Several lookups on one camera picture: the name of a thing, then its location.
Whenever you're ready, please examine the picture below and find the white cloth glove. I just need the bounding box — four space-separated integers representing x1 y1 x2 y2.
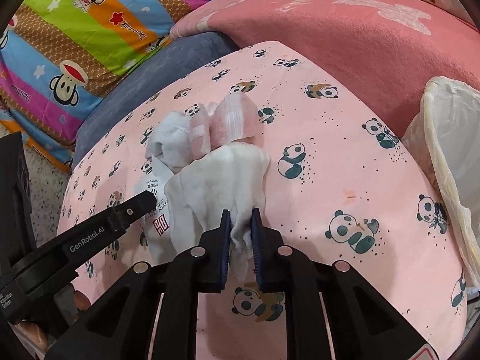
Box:
164 141 270 281

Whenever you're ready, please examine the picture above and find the white lined trash bin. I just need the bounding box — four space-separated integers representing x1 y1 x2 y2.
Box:
402 76 480 288

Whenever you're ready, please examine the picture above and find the pink white sock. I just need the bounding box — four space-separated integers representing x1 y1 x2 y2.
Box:
185 92 259 160

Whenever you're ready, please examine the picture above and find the colourful striped monkey quilt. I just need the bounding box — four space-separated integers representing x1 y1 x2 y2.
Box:
1 0 211 172

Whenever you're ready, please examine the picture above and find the white printed packet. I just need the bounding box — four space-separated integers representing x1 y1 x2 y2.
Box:
134 157 176 265

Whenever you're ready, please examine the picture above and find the pink panda print sheet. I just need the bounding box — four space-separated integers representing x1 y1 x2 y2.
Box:
58 41 467 359

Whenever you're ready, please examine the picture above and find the blue grey cushion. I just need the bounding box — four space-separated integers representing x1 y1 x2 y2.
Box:
72 32 239 166

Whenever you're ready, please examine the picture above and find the pink towel blanket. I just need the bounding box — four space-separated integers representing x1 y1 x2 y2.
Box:
170 0 479 134

